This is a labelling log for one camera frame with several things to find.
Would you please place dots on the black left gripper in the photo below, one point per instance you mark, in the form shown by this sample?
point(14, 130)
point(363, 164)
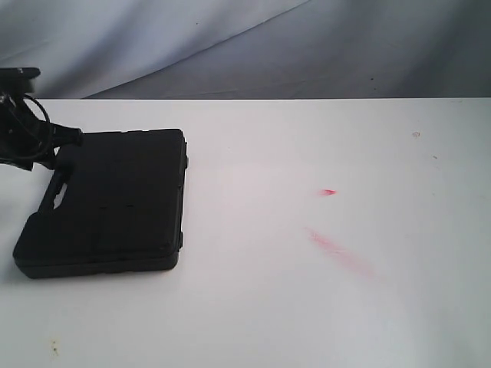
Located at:
point(28, 136)

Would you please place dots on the black plastic tool case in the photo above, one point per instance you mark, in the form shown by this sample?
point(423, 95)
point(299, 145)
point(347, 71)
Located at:
point(113, 205)

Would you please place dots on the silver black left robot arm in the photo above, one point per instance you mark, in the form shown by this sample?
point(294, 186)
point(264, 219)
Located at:
point(19, 80)

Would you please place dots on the white backdrop cloth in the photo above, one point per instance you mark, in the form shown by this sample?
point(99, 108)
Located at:
point(250, 49)

